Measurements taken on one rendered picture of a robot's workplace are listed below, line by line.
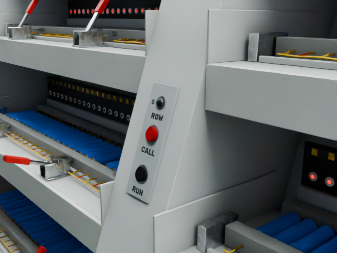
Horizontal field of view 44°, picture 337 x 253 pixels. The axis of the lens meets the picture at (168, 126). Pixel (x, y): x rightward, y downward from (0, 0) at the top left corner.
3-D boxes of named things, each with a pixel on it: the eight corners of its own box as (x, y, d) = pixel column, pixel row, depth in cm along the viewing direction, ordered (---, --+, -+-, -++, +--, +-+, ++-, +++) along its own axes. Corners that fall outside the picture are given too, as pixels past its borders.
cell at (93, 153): (122, 157, 70) (88, 166, 66) (116, 155, 71) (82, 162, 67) (122, 147, 70) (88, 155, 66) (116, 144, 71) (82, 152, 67)
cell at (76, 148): (109, 151, 73) (75, 159, 69) (104, 149, 74) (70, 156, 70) (109, 141, 73) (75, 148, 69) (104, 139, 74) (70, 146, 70)
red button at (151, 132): (152, 143, 43) (156, 128, 42) (143, 139, 44) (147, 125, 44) (159, 144, 43) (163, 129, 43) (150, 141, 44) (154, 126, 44)
